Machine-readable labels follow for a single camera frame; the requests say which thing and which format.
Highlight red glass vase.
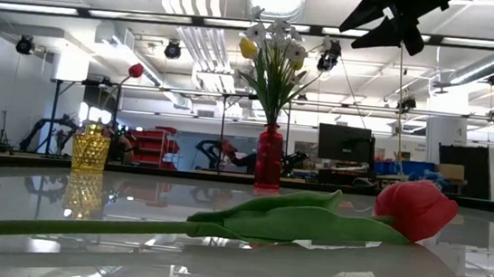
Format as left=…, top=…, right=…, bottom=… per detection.
left=252, top=121, right=287, bottom=192

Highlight yellow artificial tulip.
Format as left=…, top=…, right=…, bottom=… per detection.
left=236, top=36, right=261, bottom=62
left=288, top=56, right=306, bottom=72

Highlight yellow glass vase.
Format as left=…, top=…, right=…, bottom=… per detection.
left=70, top=120, right=113, bottom=174

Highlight black cabinet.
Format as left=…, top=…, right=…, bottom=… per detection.
left=433, top=141, right=492, bottom=202

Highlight cardboard box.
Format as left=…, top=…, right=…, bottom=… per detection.
left=437, top=162, right=467, bottom=182

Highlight black overhead frame beam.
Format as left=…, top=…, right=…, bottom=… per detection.
left=0, top=0, right=494, bottom=59

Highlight blue storage bins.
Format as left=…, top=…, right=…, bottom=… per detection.
left=373, top=158, right=436, bottom=180

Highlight red shelf rack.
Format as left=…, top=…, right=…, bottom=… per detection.
left=128, top=122, right=184, bottom=172

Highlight black computer monitor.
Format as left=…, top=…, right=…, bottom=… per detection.
left=316, top=122, right=377, bottom=165

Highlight white artificial flower bunch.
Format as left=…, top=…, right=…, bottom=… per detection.
left=230, top=4, right=337, bottom=131

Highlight red artificial tulip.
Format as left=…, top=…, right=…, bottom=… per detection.
left=0, top=139, right=461, bottom=277
left=92, top=59, right=146, bottom=132

